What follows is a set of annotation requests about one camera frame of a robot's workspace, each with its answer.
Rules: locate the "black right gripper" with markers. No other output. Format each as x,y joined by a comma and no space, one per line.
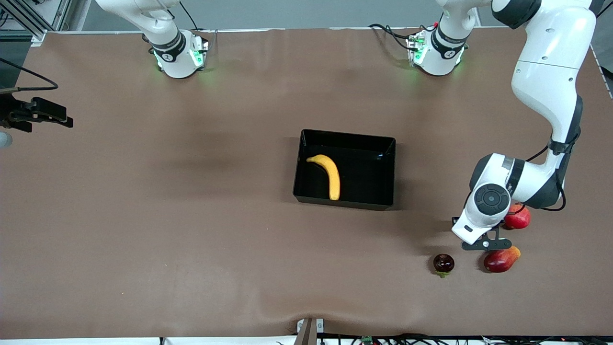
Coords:
8,111

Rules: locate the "red orange mango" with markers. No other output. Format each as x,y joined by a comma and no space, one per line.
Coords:
500,259

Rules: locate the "dark purple mangosteen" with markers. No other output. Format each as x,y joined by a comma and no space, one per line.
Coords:
444,262

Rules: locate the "red pomegranate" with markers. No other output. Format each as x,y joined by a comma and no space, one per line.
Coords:
519,219

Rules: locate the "brown table cover sheet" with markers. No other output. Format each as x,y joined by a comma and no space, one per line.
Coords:
191,239

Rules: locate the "aluminium frame profile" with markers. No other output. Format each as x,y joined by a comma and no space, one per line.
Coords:
28,20

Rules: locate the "small green connector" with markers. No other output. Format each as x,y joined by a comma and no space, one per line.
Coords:
367,340

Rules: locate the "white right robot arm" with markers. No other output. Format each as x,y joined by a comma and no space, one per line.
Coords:
167,52

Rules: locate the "black plastic box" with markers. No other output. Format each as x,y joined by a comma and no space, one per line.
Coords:
364,182

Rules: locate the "metal mount bracket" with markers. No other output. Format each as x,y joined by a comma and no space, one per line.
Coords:
306,333

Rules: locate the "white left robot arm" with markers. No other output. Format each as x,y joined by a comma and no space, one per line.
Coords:
550,72

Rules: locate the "yellow banana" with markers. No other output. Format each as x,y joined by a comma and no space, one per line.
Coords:
333,177

